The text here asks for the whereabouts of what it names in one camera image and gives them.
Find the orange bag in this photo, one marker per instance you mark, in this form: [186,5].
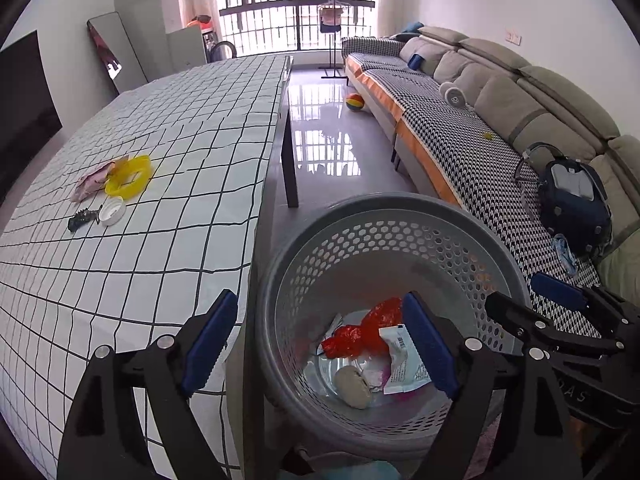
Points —
[200,21]

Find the white blue wrapper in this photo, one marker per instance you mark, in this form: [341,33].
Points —
[405,362]

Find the grey perforated wastebasket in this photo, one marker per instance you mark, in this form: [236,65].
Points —
[400,240]

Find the window security grille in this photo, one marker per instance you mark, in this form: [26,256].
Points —
[295,12]

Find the black backpack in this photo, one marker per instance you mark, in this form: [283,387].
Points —
[575,205]

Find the pink snack wrapper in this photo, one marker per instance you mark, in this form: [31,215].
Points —
[92,182]

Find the pink hanging garment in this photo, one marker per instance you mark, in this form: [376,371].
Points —
[331,16]

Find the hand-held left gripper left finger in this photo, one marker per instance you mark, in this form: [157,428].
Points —
[210,345]

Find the blue white pouch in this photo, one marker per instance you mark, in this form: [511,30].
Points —
[565,252]

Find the wall switch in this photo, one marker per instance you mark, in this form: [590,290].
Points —
[512,37]

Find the leaning floor mirror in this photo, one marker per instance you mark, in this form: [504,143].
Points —
[112,50]

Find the black clothes stand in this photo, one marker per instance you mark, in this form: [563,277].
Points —
[332,55]

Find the grey cabinet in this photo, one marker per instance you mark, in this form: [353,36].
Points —
[185,47]

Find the colourful striped ball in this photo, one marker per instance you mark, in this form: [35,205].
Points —
[356,101]

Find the grey sofa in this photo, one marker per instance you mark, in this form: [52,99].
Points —
[500,95]

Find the black hoop appliance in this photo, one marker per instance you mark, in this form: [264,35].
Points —
[223,47]

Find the red plastic bag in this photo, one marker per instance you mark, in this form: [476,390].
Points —
[370,332]

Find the black television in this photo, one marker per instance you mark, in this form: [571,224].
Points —
[25,105]

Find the white checked tablecloth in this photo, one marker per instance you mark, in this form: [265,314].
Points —
[175,160]

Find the blue cloth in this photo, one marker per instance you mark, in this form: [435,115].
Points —
[412,27]

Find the houndstooth sofa cover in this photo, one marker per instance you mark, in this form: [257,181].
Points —
[450,150]

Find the white round lid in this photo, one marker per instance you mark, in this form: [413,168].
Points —
[112,210]

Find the beige round object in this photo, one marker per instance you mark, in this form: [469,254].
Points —
[352,385]

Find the pink fluffy rug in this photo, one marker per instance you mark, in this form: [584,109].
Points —
[487,445]

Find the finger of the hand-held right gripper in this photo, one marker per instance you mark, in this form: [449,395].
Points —
[555,290]
[520,322]

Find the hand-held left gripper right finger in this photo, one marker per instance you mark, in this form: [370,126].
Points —
[430,345]

